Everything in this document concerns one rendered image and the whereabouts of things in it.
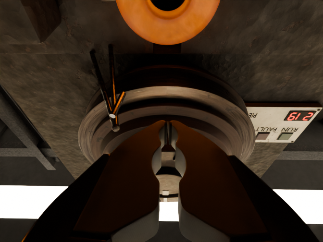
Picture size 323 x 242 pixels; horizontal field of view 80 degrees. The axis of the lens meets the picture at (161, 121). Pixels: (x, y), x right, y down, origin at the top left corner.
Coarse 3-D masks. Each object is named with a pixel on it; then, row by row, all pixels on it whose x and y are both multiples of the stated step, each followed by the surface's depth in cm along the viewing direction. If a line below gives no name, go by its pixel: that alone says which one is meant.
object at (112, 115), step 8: (112, 48) 41; (112, 56) 39; (96, 64) 40; (112, 64) 38; (96, 72) 39; (112, 72) 37; (112, 80) 36; (104, 88) 37; (112, 88) 36; (104, 96) 36; (112, 96) 35; (120, 96) 32; (112, 104) 34; (120, 104) 32; (112, 112) 30; (112, 120) 33; (112, 128) 32
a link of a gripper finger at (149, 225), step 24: (120, 144) 10; (144, 144) 10; (120, 168) 9; (144, 168) 9; (96, 192) 8; (120, 192) 7; (144, 192) 7; (96, 216) 7; (120, 216) 7; (144, 216) 7; (120, 240) 6; (144, 240) 7
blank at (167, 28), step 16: (128, 0) 28; (144, 0) 28; (192, 0) 28; (208, 0) 28; (128, 16) 30; (144, 16) 30; (160, 16) 30; (176, 16) 30; (192, 16) 30; (208, 16) 30; (144, 32) 32; (160, 32) 32; (176, 32) 32; (192, 32) 31
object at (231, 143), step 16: (128, 112) 40; (144, 112) 40; (160, 112) 40; (176, 112) 40; (192, 112) 39; (208, 112) 40; (96, 128) 46; (128, 128) 41; (144, 128) 40; (192, 128) 40; (208, 128) 41; (224, 128) 43; (96, 144) 48; (112, 144) 45; (224, 144) 44; (240, 144) 47
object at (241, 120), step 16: (128, 80) 42; (144, 80) 40; (160, 80) 40; (176, 80) 40; (192, 80) 41; (208, 80) 43; (128, 96) 39; (144, 96) 39; (160, 96) 39; (176, 96) 39; (192, 96) 39; (208, 96) 38; (224, 96) 39; (96, 112) 43; (224, 112) 42; (240, 112) 42; (80, 128) 47; (240, 128) 46; (80, 144) 52
